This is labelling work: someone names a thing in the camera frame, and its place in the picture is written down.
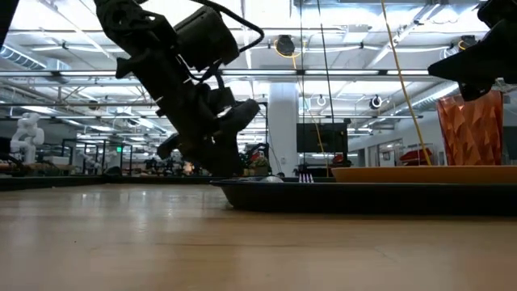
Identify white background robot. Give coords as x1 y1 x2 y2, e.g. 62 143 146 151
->
8 112 45 166

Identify red faceted translucent cup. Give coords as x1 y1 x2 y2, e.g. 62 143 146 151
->
435 89 506 167

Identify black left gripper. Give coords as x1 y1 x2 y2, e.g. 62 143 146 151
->
137 52 262 178

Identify dark plastic tray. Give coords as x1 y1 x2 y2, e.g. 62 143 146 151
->
209 176 517 216

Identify orange plate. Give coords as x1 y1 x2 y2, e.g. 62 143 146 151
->
330 164 517 184

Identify yellow hanging cable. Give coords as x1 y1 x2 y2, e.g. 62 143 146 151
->
379 0 432 167

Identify long ceiling light strip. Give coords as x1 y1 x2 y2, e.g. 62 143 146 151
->
0 69 431 78

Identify thin black hanging cable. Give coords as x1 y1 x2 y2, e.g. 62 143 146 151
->
316 0 337 124

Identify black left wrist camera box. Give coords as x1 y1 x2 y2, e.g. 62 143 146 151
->
172 4 242 73

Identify red storage bins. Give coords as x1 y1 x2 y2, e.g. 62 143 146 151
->
398 147 433 167

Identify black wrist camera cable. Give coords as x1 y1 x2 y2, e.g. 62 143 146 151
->
189 0 267 54

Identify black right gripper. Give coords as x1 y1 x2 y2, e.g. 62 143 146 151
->
427 18 517 103

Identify black monitor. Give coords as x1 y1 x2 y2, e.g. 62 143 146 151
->
296 123 349 154

